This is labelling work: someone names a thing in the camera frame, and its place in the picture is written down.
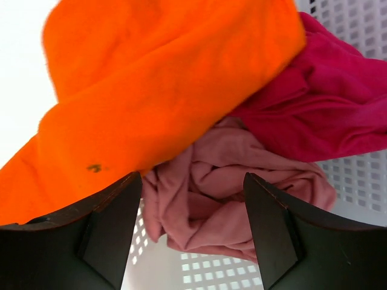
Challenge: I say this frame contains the magenta t shirt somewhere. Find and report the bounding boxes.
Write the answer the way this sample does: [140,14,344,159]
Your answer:
[232,13,386,162]

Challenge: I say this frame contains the dusty pink t shirt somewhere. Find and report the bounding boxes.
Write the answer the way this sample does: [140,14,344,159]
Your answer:
[142,117,336,262]

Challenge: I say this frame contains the orange t shirt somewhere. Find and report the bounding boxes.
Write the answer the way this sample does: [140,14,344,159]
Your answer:
[1,1,305,225]

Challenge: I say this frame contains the white plastic laundry basket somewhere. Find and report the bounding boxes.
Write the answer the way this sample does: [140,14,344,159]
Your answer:
[122,1,386,289]

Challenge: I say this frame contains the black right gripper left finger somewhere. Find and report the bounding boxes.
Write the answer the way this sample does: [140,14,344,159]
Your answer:
[1,172,142,289]

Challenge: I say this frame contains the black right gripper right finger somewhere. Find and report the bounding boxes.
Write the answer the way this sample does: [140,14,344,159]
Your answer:
[243,173,386,289]

